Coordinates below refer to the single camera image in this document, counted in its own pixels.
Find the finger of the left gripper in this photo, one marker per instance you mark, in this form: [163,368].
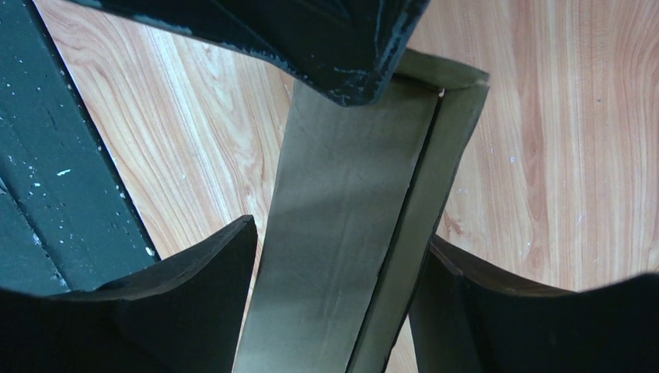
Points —
[345,50]

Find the brown cardboard box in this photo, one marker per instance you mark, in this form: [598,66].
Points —
[358,194]

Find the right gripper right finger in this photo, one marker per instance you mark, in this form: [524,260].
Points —
[468,315]

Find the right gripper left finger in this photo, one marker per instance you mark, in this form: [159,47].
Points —
[182,314]

